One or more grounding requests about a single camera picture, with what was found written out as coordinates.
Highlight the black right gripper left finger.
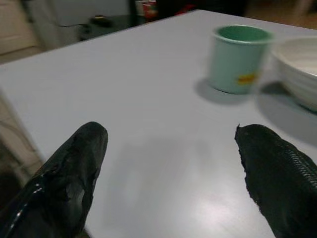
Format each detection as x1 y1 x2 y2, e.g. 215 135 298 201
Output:
0 121 109 238

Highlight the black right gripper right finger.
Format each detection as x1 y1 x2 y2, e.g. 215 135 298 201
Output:
234 123 317 238

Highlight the white ribbed bowl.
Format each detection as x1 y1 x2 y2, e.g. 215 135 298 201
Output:
271 37 317 112

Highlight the mint green cup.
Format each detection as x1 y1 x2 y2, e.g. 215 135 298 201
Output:
207 25 274 95

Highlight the dark low table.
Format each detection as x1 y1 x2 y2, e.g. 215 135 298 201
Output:
78 14 139 42

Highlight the small black and yellow device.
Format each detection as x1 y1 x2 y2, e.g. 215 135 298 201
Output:
89 15 112 27

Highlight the red and white container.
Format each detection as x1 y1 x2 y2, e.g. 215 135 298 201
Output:
135 0 158 20

